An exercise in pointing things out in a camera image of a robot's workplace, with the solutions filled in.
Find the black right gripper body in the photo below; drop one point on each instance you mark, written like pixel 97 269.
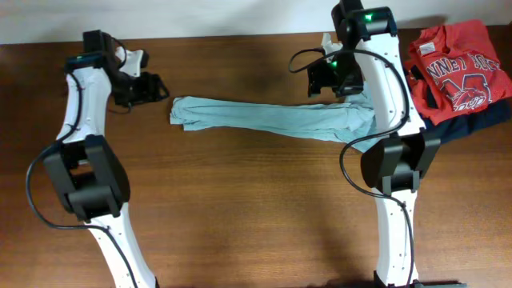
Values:
pixel 344 74

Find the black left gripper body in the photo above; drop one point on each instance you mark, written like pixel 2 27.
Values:
pixel 135 90

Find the light blue t-shirt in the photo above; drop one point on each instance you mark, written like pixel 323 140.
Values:
pixel 336 122

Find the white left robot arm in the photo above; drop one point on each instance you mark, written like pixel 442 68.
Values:
pixel 88 178

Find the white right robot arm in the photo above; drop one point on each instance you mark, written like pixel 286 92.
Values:
pixel 403 151

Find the red printed t-shirt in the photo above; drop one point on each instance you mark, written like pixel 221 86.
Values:
pixel 460 71

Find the navy blue folded garment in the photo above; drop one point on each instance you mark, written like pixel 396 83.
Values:
pixel 460 126

